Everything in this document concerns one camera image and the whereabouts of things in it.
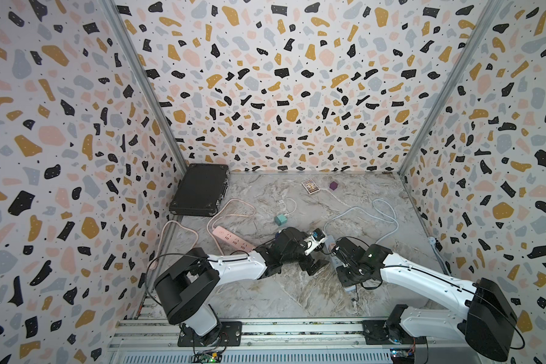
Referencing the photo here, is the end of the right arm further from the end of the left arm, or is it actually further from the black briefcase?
the black briefcase

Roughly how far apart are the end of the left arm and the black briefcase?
1.51 feet

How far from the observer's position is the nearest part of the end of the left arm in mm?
646

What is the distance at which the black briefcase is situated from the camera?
1026mm
